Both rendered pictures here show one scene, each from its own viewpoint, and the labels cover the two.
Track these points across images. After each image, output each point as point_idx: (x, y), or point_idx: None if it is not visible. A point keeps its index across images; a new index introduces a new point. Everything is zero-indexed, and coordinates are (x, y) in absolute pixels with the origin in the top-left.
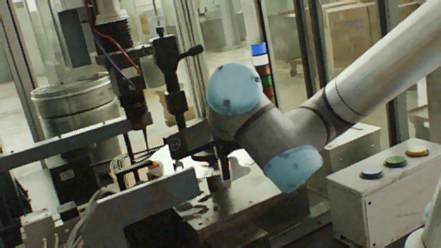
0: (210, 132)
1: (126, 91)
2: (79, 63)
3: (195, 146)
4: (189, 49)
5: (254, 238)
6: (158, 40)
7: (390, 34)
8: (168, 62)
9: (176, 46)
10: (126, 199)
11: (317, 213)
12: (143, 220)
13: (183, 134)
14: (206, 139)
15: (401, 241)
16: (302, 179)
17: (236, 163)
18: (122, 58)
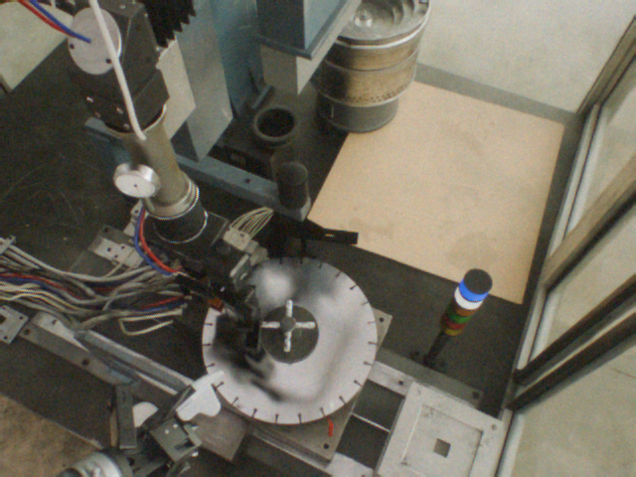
0: (114, 444)
1: (173, 259)
2: (183, 154)
3: (110, 428)
4: (236, 306)
5: (216, 451)
6: (208, 262)
7: None
8: (219, 283)
9: (230, 283)
10: (107, 353)
11: (332, 472)
12: (181, 327)
13: (114, 407)
14: (112, 441)
15: None
16: None
17: None
18: (158, 247)
